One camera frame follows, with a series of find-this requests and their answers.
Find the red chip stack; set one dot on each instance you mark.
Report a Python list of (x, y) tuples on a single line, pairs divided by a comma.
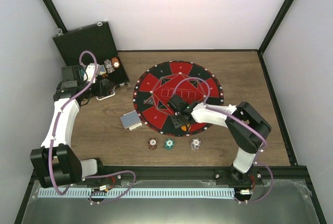
[(115, 62)]

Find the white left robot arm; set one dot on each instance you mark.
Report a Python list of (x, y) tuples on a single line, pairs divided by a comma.
[(54, 162)]

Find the black mounting rail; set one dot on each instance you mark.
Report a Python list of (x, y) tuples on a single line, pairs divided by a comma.
[(222, 175)]

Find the brown chip stack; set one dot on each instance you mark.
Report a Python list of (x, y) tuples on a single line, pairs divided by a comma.
[(152, 144)]

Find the boxed playing card deck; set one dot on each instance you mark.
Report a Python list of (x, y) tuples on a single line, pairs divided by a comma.
[(102, 70)]

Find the green chip stack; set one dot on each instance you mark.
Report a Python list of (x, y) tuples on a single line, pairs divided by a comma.
[(169, 144)]

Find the light blue slotted strip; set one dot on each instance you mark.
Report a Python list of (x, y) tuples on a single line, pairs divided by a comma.
[(154, 193)]

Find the round red black poker mat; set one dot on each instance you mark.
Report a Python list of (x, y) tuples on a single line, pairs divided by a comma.
[(156, 86)]

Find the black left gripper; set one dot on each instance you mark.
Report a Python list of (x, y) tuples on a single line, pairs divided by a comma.
[(107, 91)]

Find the blue purple chip stack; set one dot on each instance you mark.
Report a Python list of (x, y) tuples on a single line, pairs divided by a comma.
[(195, 144)]

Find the blue backed card deck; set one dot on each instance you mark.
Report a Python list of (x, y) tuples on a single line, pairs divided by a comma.
[(131, 120)]

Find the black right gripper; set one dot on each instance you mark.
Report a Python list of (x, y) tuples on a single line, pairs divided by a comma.
[(177, 123)]

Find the black poker case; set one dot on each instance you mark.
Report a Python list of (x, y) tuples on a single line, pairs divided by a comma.
[(96, 38)]

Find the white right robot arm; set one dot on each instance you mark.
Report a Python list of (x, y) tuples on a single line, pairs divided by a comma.
[(248, 128)]

